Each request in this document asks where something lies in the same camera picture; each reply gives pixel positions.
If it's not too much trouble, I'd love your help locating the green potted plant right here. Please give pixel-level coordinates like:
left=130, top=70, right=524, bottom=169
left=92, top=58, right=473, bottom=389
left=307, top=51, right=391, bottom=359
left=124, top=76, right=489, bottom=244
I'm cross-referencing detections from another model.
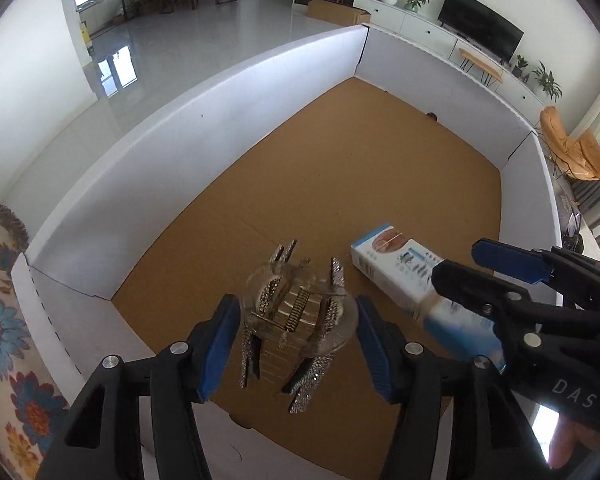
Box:
left=532, top=61, right=564, bottom=102

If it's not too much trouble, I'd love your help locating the right hand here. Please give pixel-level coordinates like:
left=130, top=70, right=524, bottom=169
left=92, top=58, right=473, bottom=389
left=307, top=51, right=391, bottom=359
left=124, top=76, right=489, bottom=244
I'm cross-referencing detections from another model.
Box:
left=547, top=415, right=600, bottom=469

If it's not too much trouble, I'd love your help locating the small potted plant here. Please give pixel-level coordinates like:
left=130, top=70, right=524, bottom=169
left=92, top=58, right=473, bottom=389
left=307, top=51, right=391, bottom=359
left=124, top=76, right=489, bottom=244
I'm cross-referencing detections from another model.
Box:
left=512, top=54, right=529, bottom=79

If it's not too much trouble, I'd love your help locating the floral sofa cover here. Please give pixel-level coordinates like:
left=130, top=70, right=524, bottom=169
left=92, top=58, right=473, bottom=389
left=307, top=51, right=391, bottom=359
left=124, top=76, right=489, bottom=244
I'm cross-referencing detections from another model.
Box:
left=0, top=202, right=69, bottom=479

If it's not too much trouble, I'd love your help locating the rhinestone hair claw clip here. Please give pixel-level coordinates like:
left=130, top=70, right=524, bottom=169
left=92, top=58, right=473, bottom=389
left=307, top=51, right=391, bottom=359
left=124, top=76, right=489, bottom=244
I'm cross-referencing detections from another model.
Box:
left=240, top=240, right=358, bottom=414

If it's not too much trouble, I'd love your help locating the white tv cabinet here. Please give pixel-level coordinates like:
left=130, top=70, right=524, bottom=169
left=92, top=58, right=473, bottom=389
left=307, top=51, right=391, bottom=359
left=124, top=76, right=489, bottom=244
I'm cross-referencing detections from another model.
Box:
left=354, top=0, right=545, bottom=125

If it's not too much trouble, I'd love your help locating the brown cardboard box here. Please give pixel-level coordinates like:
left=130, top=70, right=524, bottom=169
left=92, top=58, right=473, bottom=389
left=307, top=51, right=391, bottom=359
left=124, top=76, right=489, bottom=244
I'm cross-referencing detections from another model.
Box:
left=306, top=0, right=370, bottom=27

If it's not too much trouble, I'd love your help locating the orange lounge chair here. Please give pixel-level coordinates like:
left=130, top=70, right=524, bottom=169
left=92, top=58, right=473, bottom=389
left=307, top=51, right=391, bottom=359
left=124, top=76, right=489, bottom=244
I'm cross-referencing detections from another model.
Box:
left=540, top=106, right=600, bottom=181

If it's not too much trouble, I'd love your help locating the black flat television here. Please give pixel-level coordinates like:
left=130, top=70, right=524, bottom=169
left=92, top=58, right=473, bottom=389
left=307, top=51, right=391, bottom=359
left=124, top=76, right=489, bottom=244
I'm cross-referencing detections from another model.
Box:
left=438, top=0, right=524, bottom=62

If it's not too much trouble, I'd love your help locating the white blue carton box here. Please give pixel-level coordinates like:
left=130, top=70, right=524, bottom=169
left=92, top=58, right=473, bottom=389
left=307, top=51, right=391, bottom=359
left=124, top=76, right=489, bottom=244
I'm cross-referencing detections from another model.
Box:
left=351, top=224, right=505, bottom=370

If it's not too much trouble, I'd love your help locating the white cardboard sorting box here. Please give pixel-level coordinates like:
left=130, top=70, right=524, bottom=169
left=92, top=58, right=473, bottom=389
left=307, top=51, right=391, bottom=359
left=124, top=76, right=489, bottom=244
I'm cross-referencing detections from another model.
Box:
left=10, top=23, right=565, bottom=480

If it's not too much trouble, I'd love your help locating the wooden bench stool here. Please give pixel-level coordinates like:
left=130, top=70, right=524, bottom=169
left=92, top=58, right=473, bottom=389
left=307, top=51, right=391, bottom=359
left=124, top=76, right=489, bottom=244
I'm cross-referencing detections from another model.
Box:
left=458, top=48, right=503, bottom=88

